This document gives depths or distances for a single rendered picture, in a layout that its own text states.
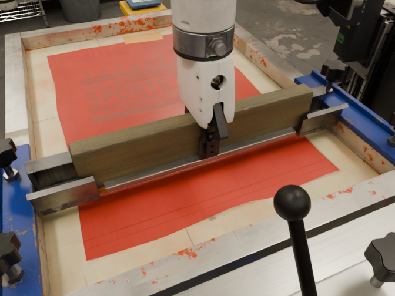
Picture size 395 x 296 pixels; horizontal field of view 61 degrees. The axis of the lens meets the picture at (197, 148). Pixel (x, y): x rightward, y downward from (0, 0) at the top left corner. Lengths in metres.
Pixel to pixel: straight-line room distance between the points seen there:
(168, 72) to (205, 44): 0.42
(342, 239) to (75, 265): 0.32
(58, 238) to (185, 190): 0.19
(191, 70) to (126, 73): 0.41
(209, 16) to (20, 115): 0.42
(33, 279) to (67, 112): 0.38
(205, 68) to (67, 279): 0.31
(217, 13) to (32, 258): 0.35
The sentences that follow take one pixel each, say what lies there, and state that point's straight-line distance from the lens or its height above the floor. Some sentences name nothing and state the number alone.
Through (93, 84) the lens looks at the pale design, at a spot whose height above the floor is 0.96.
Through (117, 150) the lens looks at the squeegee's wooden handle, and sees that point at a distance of 0.46.
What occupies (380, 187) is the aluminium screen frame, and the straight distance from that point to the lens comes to 0.55.
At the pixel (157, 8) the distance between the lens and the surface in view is 1.19.
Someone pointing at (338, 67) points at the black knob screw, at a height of 1.06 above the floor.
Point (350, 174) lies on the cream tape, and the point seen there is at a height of 0.96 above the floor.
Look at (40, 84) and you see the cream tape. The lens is 0.84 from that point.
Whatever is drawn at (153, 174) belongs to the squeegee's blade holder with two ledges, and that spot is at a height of 1.00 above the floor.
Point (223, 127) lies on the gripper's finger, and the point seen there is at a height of 1.08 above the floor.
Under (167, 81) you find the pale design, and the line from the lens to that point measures 0.77.
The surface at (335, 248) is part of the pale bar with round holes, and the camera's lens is 0.39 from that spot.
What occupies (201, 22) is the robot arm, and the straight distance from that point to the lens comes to 0.39.
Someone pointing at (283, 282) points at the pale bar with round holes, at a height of 1.04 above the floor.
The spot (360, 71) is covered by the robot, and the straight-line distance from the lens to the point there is 1.53.
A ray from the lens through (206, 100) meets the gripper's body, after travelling 0.42.
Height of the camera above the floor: 1.35
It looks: 43 degrees down
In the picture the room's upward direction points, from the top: straight up
